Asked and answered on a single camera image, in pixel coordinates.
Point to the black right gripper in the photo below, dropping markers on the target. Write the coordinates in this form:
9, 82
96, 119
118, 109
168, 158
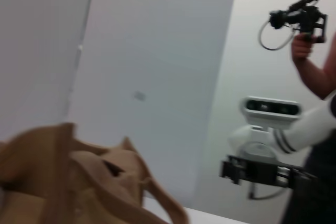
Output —
252, 170

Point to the khaki fabric food bag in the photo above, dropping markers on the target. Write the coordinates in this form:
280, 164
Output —
86, 182

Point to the person bare forearm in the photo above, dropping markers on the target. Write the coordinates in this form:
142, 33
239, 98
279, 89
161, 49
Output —
312, 77

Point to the person hand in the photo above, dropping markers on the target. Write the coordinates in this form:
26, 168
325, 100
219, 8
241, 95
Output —
303, 48

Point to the person dark clothed torso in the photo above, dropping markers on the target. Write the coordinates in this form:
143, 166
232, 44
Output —
315, 197

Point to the white robot head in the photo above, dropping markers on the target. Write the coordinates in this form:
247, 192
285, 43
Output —
270, 111

